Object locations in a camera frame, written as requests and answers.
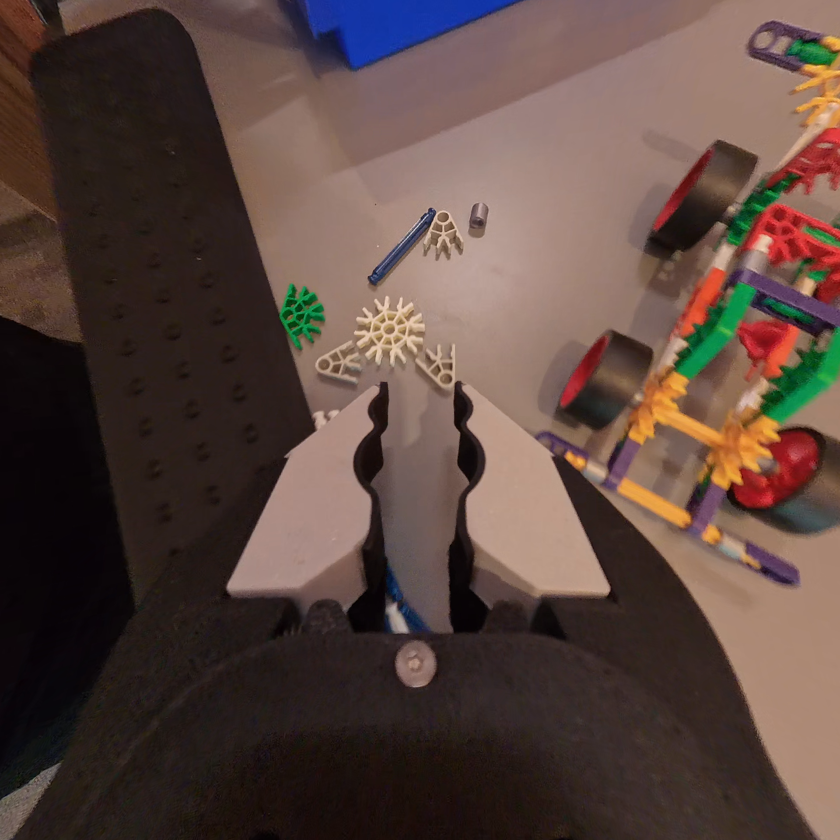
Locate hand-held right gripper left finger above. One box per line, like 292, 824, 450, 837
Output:
225, 382, 391, 634

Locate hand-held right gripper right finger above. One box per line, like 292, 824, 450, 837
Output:
448, 381, 613, 634

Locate purple and yellow rod assembly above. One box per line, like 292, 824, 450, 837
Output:
535, 430, 803, 586

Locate black wheel red hub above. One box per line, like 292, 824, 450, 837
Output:
645, 139, 760, 258
725, 427, 829, 534
556, 329, 655, 432

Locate light grey wedge connector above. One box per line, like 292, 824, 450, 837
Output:
315, 341, 363, 381
415, 344, 458, 392
423, 210, 466, 259

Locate green fan connector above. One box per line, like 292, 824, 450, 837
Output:
279, 283, 326, 350

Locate red and green toy model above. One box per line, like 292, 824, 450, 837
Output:
535, 20, 840, 586

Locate blue storage bin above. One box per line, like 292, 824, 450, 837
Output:
282, 0, 526, 71

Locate purple connector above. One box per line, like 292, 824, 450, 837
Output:
747, 20, 828, 68

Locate yellow connector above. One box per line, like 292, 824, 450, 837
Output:
791, 60, 840, 127

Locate blue rod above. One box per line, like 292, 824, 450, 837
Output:
384, 566, 431, 634
367, 207, 438, 286

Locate white snowflake connector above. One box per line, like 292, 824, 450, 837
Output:
354, 297, 427, 364

